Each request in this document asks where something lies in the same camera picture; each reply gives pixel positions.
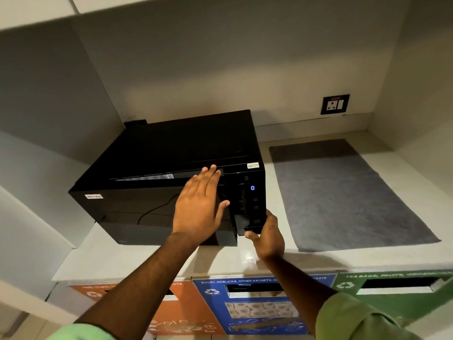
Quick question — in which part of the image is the person's right hand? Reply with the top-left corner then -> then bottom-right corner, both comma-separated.
244,209 -> 286,261

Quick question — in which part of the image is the light green shirt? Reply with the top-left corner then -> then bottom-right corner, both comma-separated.
46,292 -> 422,340

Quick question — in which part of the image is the person's left forearm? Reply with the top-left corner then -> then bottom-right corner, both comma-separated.
75,232 -> 210,331

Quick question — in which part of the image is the green waste bin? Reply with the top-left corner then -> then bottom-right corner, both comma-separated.
331,270 -> 453,327

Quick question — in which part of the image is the black wall power socket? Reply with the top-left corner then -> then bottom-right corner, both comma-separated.
321,94 -> 350,115

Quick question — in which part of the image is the orange waste bin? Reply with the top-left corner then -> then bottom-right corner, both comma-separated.
69,280 -> 227,337

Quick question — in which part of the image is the black microwave oven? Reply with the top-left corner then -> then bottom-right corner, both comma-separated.
68,110 -> 266,247

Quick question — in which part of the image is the blue waste bin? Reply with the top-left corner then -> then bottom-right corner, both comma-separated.
192,273 -> 337,337

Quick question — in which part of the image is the person's right forearm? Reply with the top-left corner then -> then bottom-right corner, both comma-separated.
258,252 -> 338,336

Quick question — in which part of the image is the grey rectangular mat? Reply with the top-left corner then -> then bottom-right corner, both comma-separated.
269,139 -> 441,253

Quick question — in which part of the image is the person's left hand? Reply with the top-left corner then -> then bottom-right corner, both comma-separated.
172,165 -> 231,242

